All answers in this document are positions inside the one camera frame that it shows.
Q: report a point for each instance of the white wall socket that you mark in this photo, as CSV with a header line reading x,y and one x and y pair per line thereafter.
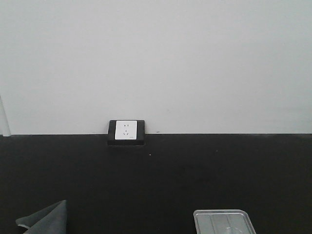
x,y
126,130

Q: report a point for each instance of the gray cloth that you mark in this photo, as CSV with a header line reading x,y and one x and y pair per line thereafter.
x,y
50,220

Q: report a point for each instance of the black socket housing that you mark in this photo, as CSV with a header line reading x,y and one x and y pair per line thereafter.
x,y
140,139

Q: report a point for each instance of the metal tray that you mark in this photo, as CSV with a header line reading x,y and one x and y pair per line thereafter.
x,y
223,222

